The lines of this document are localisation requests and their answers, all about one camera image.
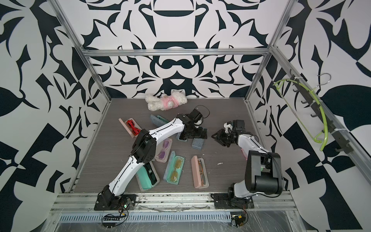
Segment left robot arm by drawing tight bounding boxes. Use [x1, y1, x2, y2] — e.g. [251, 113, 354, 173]
[99, 108, 207, 202]

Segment empty grey teal case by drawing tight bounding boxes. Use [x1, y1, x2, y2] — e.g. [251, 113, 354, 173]
[150, 115, 169, 127]

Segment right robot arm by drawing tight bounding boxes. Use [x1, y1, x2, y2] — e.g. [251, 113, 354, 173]
[212, 120, 284, 199]

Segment teal case black sunglasses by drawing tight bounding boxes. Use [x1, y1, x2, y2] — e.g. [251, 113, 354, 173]
[135, 161, 160, 191]

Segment pink case red glasses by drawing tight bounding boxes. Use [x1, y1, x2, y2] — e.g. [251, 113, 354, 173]
[118, 118, 142, 138]

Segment pink case thin glasses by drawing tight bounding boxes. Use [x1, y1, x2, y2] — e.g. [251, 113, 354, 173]
[191, 156, 209, 189]

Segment white pink plush toy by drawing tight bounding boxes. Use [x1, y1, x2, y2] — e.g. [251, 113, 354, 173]
[145, 90, 187, 112]

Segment black wall hook rack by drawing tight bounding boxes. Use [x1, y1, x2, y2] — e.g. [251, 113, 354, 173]
[288, 73, 354, 154]

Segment black connector with cables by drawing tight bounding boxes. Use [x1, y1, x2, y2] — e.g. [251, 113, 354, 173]
[101, 214, 122, 223]

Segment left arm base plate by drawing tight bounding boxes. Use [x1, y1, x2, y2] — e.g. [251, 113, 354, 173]
[94, 193, 137, 211]

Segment grey case white glasses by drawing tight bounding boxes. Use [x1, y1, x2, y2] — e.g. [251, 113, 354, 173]
[191, 138, 204, 150]

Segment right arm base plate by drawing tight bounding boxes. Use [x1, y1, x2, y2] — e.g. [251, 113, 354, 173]
[211, 193, 255, 209]

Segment green clothes hanger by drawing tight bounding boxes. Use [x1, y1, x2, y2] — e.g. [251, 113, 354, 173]
[273, 79, 322, 139]

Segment pink case purple glasses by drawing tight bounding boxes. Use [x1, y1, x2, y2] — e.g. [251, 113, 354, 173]
[155, 138, 173, 163]

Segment grey case black sunglasses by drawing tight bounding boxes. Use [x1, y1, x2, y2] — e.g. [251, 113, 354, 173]
[176, 132, 187, 142]

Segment small black electronics box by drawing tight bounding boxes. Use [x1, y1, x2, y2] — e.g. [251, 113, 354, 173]
[231, 215, 248, 228]

